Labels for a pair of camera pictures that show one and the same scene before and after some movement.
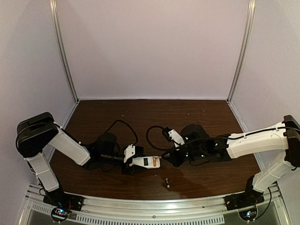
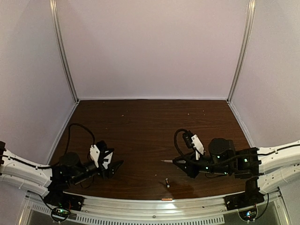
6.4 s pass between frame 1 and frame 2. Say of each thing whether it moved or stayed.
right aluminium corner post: stayed
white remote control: moved
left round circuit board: stayed
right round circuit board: stayed
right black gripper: moved
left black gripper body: moved
